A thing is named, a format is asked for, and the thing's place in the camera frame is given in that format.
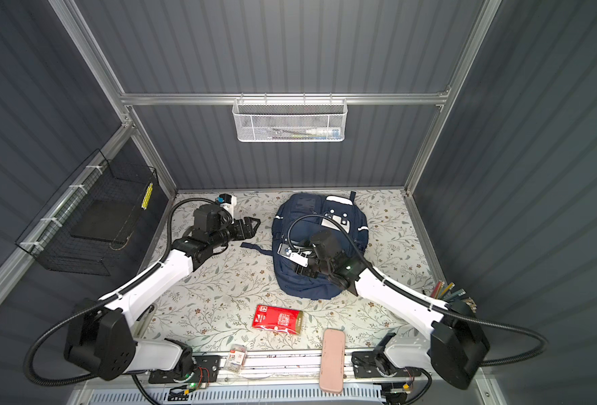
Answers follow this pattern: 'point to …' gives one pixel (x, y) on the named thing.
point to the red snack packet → (277, 319)
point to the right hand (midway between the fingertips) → (300, 251)
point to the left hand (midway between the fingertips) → (251, 221)
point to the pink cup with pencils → (455, 297)
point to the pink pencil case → (332, 360)
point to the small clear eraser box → (236, 358)
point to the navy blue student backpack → (290, 208)
